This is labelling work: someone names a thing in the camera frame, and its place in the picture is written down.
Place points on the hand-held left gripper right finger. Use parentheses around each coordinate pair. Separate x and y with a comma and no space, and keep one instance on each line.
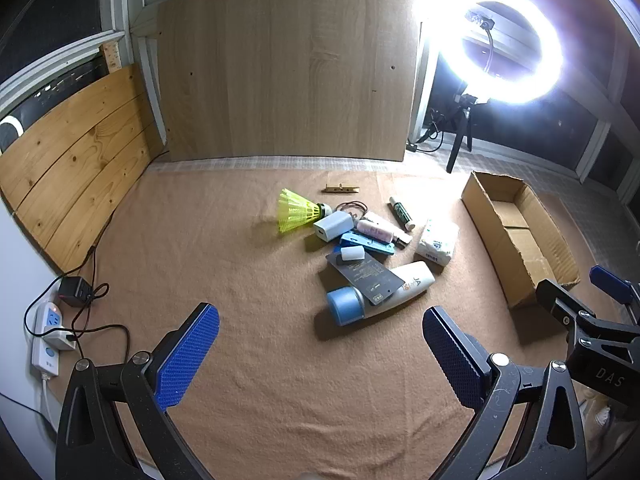
(457,355)

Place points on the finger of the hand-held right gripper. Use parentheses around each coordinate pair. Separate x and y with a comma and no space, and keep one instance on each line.
(610,282)
(560,300)

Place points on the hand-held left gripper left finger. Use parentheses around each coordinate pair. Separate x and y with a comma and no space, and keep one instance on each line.
(187,355)

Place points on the brown cardboard box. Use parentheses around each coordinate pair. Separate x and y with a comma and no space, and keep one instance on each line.
(520,240)

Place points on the white sunscreen tube blue cap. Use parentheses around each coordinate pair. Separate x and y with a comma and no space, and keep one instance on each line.
(417,280)

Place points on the white tissue pack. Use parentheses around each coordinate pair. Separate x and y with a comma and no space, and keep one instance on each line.
(437,242)

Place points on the dark grey card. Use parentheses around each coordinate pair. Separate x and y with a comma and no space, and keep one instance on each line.
(367,277)

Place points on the blue clip tool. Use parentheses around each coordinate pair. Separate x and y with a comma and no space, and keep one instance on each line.
(377,246)

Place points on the pink bottle grey cap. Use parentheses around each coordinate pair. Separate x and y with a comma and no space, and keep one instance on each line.
(377,231)

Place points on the white charger adapter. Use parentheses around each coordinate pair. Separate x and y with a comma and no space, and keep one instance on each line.
(332,227)

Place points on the yellow plastic shuttlecock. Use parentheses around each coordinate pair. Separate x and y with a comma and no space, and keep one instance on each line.
(295,210)

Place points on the black power adapter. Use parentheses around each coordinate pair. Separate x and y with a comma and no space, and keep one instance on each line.
(74,291)

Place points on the white power strip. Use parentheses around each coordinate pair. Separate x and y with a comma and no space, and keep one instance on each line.
(47,345)

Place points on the small white eraser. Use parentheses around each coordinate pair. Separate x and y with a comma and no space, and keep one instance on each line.
(351,254)

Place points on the green stick tube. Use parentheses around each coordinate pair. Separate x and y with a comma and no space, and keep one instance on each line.
(401,212)

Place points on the black tripod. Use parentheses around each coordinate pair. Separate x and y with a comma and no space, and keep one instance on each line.
(459,135)

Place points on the wooden clothespin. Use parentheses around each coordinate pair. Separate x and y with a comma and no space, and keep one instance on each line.
(341,188)

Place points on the pine plank panel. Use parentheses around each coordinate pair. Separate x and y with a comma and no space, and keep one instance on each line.
(80,160)

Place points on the gooseneck phone clamp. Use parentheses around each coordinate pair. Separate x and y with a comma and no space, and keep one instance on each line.
(490,45)

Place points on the large light wood board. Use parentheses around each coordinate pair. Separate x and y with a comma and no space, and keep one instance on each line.
(285,70)

